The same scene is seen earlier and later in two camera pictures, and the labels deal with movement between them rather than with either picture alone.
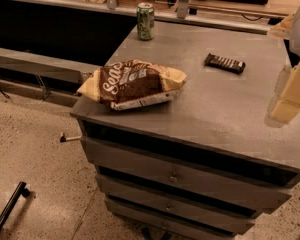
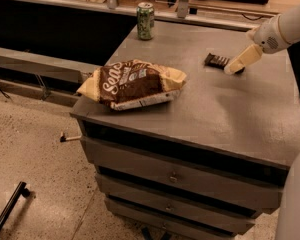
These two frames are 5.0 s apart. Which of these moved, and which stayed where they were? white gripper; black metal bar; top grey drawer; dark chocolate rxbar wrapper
Moved: white gripper
Stayed: black metal bar; top grey drawer; dark chocolate rxbar wrapper
